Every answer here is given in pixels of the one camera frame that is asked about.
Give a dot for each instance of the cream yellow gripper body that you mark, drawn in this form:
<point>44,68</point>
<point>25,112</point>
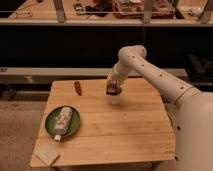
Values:
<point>110,78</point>

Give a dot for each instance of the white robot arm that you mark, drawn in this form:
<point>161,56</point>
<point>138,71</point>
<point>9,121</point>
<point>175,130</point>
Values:
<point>194,118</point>

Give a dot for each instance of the translucent white cup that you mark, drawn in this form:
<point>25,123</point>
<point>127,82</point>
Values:
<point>114,97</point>

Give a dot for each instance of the small red chili object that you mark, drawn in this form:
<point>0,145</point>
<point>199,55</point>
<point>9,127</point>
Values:
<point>78,88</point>

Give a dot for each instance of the white bottle on plate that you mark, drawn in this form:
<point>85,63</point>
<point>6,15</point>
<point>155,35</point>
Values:
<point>62,123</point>

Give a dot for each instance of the red tray on shelf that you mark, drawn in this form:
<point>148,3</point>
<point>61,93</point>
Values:
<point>135,8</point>

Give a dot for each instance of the green round plate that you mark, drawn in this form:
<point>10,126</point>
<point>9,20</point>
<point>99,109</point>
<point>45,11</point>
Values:
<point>51,120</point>

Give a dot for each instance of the white square sponge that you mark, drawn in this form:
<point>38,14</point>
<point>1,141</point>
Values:
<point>47,154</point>

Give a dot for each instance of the grey metal shelf rail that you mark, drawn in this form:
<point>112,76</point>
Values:
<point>27,71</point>

